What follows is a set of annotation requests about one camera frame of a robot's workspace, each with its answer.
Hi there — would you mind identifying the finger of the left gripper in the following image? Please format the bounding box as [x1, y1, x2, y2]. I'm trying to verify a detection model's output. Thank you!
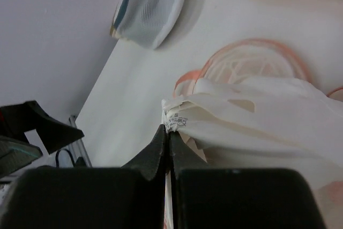
[1, 101, 84, 154]
[1, 136, 43, 178]

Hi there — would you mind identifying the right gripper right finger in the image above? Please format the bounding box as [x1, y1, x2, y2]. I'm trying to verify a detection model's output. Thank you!
[169, 132, 325, 228]

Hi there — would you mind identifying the white bra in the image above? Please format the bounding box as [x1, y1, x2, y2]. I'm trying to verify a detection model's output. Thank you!
[162, 77, 342, 166]

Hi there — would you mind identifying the floral mesh laundry bag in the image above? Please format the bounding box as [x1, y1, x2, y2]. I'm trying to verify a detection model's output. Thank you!
[167, 39, 342, 228]

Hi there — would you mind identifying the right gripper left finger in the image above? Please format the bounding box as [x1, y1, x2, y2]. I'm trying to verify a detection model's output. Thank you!
[1, 125, 168, 228]

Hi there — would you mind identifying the white mesh bag blue trim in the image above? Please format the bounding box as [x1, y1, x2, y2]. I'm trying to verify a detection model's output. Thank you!
[110, 0, 185, 49]

